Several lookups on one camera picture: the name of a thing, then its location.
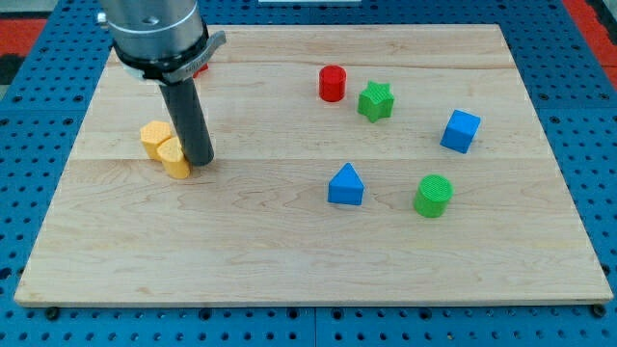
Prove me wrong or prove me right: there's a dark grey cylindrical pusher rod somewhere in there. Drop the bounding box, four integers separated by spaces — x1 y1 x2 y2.
159 78 214 167

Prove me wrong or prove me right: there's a yellow rounded block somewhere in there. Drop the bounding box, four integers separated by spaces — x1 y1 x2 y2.
157 137 191 179

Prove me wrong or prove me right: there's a red block behind arm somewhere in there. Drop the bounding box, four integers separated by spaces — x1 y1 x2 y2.
193 63 208 79

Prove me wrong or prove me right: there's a green star block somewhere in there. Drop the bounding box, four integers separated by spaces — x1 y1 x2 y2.
357 80 395 123

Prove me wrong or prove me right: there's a blue triangle block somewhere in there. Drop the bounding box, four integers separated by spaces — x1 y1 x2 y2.
327 163 364 205

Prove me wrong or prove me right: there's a green cylinder block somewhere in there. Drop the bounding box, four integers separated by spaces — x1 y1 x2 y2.
413 174 454 218

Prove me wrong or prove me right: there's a wooden board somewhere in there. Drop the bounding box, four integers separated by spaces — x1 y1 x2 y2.
14 24 613 307

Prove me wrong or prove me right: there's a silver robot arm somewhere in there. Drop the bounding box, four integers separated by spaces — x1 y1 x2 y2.
97 0 227 166

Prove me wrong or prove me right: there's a blue cube block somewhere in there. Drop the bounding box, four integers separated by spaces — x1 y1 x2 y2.
440 110 481 153

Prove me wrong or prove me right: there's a yellow hexagon block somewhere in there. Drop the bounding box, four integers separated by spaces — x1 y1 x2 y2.
140 120 172 162

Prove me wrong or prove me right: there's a red cylinder block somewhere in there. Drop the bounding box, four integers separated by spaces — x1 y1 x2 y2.
318 65 347 102

